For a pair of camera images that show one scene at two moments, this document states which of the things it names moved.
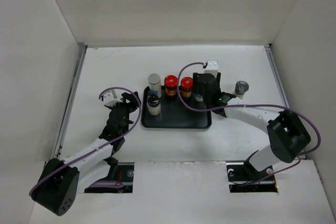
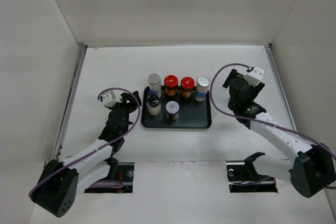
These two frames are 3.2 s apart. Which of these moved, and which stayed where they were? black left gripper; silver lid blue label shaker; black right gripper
Moved: black right gripper
Stayed: black left gripper; silver lid blue label shaker
